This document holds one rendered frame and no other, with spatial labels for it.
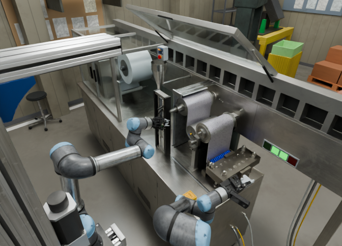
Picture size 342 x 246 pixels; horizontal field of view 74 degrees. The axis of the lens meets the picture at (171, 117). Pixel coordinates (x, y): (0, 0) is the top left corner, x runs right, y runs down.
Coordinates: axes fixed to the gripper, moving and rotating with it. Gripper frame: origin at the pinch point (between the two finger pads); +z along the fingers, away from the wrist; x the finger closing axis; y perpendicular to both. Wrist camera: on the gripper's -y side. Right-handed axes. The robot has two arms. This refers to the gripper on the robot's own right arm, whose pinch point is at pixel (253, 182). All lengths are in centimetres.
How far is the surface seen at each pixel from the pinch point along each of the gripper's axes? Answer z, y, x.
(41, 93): -102, 295, 161
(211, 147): 1.4, 35.9, 15.4
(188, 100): -1, 69, 0
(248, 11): 184, 203, 9
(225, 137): 15.3, 37.9, 13.6
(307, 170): 36.1, -8.9, -1.7
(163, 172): -28, 44, 44
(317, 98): 36, 14, -41
